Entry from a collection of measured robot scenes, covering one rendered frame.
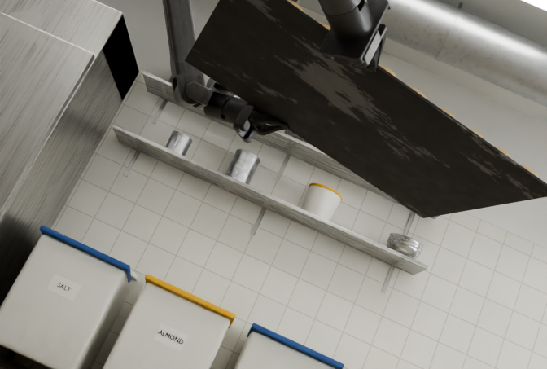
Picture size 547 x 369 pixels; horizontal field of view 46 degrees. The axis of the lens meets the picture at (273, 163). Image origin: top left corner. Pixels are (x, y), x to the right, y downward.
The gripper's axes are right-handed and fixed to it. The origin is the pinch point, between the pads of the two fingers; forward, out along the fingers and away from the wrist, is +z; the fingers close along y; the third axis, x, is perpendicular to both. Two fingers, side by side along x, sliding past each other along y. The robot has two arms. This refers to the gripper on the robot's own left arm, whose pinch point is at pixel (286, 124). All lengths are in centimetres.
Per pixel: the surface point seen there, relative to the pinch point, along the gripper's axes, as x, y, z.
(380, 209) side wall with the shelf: -297, -93, -98
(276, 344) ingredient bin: -226, 24, -91
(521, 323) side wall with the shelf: -354, -66, 3
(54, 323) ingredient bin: -172, 68, -187
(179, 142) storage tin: -208, -64, -208
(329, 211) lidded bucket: -260, -69, -114
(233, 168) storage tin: -227, -65, -174
